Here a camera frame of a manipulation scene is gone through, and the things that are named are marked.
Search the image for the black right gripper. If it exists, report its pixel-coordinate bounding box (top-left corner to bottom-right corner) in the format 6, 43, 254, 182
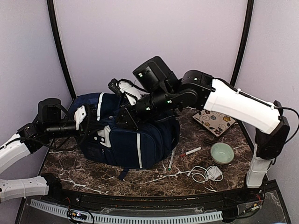
113, 85, 176, 129

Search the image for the navy blue student backpack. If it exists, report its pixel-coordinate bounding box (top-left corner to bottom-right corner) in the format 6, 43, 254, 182
69, 92, 180, 180

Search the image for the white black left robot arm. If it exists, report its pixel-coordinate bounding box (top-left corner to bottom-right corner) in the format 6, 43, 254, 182
0, 98, 103, 203

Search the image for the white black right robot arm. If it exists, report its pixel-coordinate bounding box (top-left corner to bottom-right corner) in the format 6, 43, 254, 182
115, 56, 292, 203

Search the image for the green tipped white marker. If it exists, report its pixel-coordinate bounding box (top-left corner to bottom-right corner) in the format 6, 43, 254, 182
168, 149, 175, 171

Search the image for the red tipped white marker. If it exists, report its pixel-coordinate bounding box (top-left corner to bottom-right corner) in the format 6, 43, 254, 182
180, 147, 201, 157

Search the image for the floral square ceramic plate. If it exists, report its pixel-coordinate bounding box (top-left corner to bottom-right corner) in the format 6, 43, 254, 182
192, 110, 236, 137

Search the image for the pale green ceramic bowl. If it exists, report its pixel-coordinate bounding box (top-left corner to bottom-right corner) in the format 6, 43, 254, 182
210, 142, 235, 165

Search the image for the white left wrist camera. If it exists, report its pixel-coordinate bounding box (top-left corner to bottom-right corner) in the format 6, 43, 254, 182
73, 105, 88, 131

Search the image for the black left corner frame post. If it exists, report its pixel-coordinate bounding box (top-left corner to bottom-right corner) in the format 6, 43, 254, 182
47, 0, 76, 100

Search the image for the black corner frame post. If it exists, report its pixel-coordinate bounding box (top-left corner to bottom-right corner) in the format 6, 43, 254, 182
47, 0, 76, 100
230, 0, 255, 86

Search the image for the white charger with cable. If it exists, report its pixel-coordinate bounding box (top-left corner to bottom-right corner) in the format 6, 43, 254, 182
187, 166, 224, 183

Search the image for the white slotted cable duct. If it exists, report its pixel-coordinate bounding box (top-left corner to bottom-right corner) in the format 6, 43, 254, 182
29, 199, 223, 224

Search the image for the black right corner frame post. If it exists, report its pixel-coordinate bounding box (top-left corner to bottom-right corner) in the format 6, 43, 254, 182
230, 0, 255, 86

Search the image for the black front table rail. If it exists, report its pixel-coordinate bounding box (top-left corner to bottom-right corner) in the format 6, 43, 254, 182
41, 173, 264, 210

